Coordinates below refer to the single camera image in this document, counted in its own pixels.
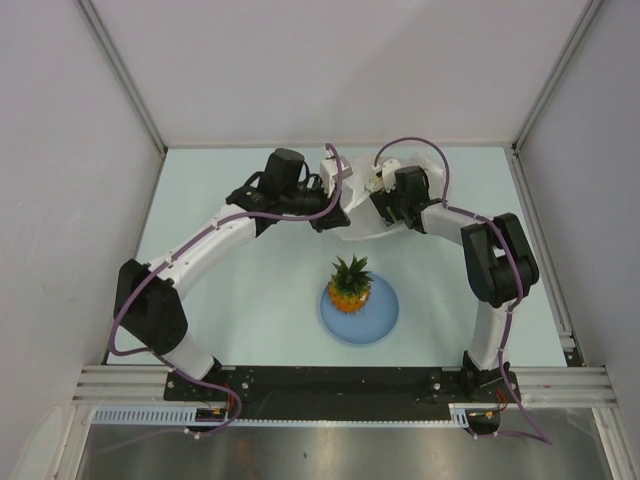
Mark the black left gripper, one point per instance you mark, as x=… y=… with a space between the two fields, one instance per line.
x=334 y=220

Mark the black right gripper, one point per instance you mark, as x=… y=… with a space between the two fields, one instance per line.
x=383 y=200

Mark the white plastic bag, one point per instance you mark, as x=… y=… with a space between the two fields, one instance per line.
x=355 y=202

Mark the orange fake pineapple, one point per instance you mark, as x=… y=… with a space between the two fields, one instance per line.
x=349 y=287

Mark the blue plastic plate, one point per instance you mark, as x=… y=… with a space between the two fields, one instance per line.
x=371 y=323

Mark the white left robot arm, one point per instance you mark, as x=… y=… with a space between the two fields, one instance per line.
x=149 y=296

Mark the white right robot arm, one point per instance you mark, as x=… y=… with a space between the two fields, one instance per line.
x=500 y=265

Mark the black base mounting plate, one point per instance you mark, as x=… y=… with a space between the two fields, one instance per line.
x=380 y=392

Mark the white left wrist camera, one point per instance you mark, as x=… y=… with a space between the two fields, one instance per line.
x=330 y=169

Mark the white slotted cable duct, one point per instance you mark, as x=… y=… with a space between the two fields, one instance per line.
x=193 y=417

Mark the aluminium frame rail front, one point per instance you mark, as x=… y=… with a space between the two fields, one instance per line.
x=120 y=385

